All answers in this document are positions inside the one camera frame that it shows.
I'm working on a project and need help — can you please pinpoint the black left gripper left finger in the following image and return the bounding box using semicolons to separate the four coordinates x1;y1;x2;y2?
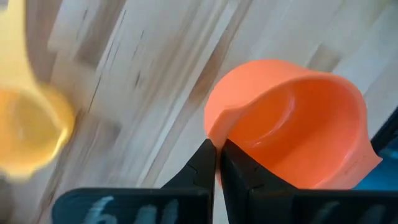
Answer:
51;139;217;224

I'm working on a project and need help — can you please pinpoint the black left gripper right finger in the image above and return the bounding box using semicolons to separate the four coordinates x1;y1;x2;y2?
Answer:
220;139;398;224

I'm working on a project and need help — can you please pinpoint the orange measuring cup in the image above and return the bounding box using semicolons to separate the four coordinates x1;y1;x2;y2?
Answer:
203;58;382;190

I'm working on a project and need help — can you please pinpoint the large blue measuring cup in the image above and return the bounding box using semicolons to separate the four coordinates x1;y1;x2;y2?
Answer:
353;107;398;191

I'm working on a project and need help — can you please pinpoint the yellow measuring cup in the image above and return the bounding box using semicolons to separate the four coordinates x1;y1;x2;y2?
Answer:
0;0;76;181

